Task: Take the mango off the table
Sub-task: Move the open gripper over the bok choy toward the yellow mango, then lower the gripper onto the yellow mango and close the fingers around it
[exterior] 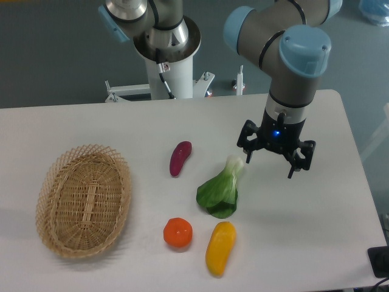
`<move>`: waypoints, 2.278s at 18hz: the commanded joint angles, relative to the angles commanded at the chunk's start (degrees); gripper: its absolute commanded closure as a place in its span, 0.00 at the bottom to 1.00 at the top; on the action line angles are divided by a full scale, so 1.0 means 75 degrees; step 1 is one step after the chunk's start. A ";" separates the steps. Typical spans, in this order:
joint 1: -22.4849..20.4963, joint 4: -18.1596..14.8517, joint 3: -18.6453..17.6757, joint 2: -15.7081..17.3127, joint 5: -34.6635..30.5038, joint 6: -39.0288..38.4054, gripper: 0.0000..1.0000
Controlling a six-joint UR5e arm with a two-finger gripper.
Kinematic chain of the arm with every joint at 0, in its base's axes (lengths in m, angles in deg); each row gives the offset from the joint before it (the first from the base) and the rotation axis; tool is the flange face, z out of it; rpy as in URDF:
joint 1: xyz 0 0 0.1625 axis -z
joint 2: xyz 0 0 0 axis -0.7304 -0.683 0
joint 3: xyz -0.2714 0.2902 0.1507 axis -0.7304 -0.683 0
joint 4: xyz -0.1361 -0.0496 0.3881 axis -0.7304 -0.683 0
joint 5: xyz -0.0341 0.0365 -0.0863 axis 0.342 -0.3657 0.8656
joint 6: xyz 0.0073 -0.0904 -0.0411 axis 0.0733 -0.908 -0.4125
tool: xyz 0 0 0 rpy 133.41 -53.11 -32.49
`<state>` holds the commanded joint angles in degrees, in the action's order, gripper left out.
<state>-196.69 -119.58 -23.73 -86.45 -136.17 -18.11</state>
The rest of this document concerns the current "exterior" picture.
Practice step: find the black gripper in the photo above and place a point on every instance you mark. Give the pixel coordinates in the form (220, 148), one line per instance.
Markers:
(278, 137)

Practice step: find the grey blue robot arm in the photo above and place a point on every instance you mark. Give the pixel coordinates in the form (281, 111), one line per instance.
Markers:
(284, 41)

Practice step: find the yellow mango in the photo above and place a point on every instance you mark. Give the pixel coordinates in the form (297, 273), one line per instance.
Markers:
(218, 251)

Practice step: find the green bok choy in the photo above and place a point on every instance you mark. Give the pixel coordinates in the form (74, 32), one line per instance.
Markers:
(219, 195)

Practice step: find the purple sweet potato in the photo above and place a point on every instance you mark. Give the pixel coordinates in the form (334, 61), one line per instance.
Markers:
(179, 156)

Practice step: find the orange tangerine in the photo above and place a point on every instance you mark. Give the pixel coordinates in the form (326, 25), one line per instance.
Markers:
(178, 234)

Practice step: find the black device at table edge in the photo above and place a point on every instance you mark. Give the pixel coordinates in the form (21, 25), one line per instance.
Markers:
(378, 257)

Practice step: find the blue object top right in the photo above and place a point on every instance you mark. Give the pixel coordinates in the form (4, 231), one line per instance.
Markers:
(376, 11)

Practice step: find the woven wicker basket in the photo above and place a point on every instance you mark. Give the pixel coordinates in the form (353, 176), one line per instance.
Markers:
(84, 201)

